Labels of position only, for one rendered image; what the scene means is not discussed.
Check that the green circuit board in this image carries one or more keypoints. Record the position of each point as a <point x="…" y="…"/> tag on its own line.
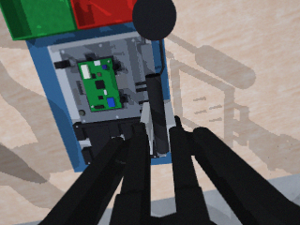
<point x="100" y="84"/>

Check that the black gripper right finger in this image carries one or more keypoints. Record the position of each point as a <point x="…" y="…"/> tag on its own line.
<point x="251" y="197"/>

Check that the red bin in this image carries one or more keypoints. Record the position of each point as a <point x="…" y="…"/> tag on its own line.
<point x="100" y="12"/>

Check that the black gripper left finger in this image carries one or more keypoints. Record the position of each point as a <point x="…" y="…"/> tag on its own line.
<point x="87" y="199"/>

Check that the green open bin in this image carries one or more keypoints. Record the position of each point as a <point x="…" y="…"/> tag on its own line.
<point x="29" y="19"/>

